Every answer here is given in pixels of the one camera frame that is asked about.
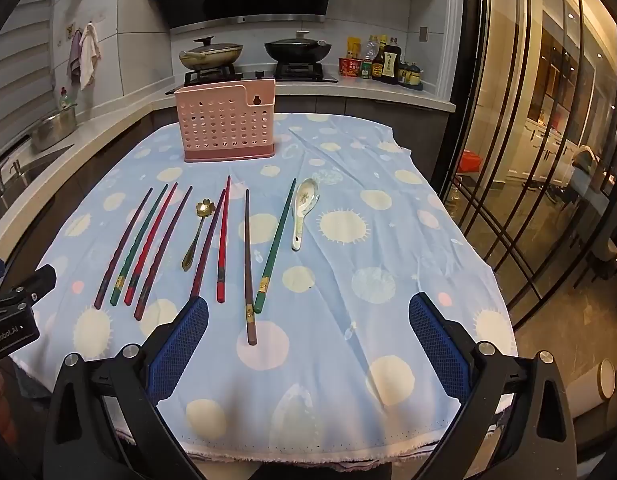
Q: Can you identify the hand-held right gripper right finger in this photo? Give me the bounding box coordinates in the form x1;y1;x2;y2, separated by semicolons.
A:
408;292;579;480

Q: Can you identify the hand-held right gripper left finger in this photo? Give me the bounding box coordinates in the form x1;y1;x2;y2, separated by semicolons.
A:
42;296;210;480

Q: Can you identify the brown chopstick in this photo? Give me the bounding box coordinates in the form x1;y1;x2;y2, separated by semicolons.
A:
244;188;258;346

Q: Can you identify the red chopstick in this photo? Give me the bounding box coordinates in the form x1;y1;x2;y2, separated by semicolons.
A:
124;182;179;306
217;175;232;304

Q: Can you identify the green chopstick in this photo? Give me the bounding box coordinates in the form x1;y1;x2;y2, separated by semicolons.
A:
110;183;169;307
254;178;298;314

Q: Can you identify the gold flower spoon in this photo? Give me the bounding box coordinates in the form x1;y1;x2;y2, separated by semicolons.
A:
182;200;213;272

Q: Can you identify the white ceramic soup spoon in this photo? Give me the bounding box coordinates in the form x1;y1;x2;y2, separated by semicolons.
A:
291;178;321;251

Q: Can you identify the pink perforated utensil holder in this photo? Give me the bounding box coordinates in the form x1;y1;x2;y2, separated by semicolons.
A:
174;79;278;163

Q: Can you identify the blue dotted tablecloth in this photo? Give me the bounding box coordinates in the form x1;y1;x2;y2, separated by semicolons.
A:
11;112;516;461

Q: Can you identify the stainless steel pot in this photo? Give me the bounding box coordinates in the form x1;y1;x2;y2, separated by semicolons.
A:
29;104;79;153

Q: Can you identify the round white object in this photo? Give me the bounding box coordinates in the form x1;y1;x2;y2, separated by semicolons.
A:
597;358;617;401

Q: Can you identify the window blind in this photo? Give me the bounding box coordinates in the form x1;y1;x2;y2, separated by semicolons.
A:
0;0;72;126

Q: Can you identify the glass sliding door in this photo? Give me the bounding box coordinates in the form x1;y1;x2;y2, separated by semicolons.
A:
458;0;617;341

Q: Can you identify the purple hanging towel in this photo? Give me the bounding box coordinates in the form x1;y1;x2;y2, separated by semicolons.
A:
68;29;84;77

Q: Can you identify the white hanging towel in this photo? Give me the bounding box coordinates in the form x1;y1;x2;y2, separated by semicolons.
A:
79;22;102;91

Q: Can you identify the black gas stove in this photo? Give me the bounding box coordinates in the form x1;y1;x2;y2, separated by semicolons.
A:
164;62;340;95

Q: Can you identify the large dark soy sauce bottle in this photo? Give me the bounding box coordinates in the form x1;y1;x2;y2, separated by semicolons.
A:
381;37;403;85

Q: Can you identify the beige pan with lid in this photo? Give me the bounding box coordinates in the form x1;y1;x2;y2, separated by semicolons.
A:
178;36;245;72

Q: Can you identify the black wok with lid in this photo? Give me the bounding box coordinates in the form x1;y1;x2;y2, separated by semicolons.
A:
264;31;333;65

